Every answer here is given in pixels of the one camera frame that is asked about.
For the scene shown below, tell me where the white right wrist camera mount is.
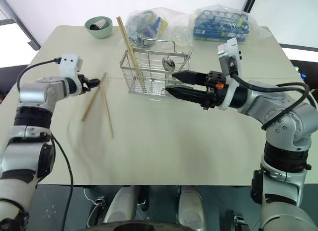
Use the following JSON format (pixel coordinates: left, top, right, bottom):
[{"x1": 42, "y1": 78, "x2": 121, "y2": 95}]
[{"x1": 217, "y1": 37, "x2": 243, "y2": 110}]

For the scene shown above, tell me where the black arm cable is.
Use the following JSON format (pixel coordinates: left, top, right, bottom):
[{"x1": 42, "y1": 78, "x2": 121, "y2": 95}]
[
  {"x1": 16, "y1": 57, "x2": 75, "y2": 231},
  {"x1": 228, "y1": 64, "x2": 316, "y2": 131}
]

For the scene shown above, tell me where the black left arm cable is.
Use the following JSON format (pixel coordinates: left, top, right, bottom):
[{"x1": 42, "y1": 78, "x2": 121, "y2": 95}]
[{"x1": 16, "y1": 57, "x2": 75, "y2": 231}]

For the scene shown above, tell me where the green bowl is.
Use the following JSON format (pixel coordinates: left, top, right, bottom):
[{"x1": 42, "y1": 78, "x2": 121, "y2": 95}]
[{"x1": 84, "y1": 16, "x2": 114, "y2": 40}]

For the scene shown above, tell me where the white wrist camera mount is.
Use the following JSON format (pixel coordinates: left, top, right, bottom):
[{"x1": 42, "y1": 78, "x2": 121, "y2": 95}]
[
  {"x1": 217, "y1": 37, "x2": 243, "y2": 110},
  {"x1": 59, "y1": 54, "x2": 83, "y2": 95}
]

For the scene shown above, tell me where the paper cup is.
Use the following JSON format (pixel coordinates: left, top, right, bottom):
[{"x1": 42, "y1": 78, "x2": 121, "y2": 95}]
[{"x1": 89, "y1": 19, "x2": 106, "y2": 31}]

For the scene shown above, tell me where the dark rounded robot torso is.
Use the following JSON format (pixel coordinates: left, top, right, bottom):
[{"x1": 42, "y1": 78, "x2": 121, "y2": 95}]
[{"x1": 86, "y1": 219, "x2": 199, "y2": 231}]

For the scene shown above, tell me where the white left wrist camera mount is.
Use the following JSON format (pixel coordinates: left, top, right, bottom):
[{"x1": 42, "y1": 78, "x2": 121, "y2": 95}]
[{"x1": 59, "y1": 54, "x2": 83, "y2": 95}]

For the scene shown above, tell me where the thin grey chopstick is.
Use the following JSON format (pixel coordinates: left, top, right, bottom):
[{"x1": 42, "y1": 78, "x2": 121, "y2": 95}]
[{"x1": 179, "y1": 50, "x2": 193, "y2": 71}]

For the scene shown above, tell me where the dark window frame bar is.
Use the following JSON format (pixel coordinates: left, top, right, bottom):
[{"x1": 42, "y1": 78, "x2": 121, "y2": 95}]
[{"x1": 241, "y1": 0, "x2": 258, "y2": 13}]

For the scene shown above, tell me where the blue and yellow package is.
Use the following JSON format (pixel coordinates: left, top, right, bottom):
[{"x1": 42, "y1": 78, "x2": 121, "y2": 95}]
[{"x1": 148, "y1": 15, "x2": 170, "y2": 37}]

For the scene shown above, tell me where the grey metal rail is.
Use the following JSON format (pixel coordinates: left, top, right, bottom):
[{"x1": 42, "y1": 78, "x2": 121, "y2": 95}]
[{"x1": 0, "y1": 1, "x2": 42, "y2": 51}]

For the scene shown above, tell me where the white floor cable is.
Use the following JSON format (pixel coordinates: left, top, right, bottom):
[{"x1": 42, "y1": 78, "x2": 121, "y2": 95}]
[{"x1": 83, "y1": 188, "x2": 98, "y2": 222}]

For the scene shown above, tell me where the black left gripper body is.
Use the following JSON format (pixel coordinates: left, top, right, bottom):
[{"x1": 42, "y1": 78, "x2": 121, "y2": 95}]
[{"x1": 77, "y1": 73, "x2": 91, "y2": 95}]

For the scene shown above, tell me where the black furniture edge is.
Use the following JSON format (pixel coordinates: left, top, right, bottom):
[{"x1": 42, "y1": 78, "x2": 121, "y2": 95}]
[{"x1": 278, "y1": 43, "x2": 318, "y2": 77}]

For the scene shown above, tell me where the metal spoon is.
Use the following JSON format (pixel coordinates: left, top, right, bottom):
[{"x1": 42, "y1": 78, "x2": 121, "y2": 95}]
[{"x1": 159, "y1": 55, "x2": 176, "y2": 79}]

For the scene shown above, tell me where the wooden chopstick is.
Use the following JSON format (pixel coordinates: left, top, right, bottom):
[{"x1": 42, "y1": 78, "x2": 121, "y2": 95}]
[
  {"x1": 119, "y1": 16, "x2": 141, "y2": 69},
  {"x1": 116, "y1": 16, "x2": 144, "y2": 83},
  {"x1": 81, "y1": 72, "x2": 107, "y2": 122},
  {"x1": 99, "y1": 84, "x2": 115, "y2": 139}
]

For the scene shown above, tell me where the metal wire basket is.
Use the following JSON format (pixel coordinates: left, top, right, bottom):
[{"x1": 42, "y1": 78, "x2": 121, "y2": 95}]
[{"x1": 120, "y1": 38, "x2": 193, "y2": 101}]

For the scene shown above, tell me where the silver rounded robot leg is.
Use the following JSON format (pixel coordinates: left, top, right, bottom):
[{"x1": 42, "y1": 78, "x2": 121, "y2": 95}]
[
  {"x1": 177, "y1": 185, "x2": 206, "y2": 231},
  {"x1": 102, "y1": 185, "x2": 137, "y2": 225}
]

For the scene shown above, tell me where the clear plastic bag with tray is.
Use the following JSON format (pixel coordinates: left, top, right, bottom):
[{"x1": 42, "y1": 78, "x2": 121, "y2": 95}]
[{"x1": 190, "y1": 5, "x2": 273, "y2": 45}]

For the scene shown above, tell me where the clear plastic bag with hardware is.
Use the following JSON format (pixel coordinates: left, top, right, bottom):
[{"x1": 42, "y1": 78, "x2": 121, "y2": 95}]
[{"x1": 125, "y1": 6, "x2": 194, "y2": 48}]

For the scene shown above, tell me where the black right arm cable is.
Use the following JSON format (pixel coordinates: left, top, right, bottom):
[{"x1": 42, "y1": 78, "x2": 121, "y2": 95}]
[{"x1": 228, "y1": 64, "x2": 316, "y2": 131}]

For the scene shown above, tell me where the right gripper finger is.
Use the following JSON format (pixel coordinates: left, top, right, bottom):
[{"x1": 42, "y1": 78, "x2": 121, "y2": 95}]
[
  {"x1": 171, "y1": 71, "x2": 208, "y2": 84},
  {"x1": 164, "y1": 86, "x2": 206, "y2": 104}
]

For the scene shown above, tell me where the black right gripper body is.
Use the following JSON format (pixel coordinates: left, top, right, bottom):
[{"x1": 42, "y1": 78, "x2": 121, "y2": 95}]
[{"x1": 200, "y1": 71, "x2": 230, "y2": 110}]

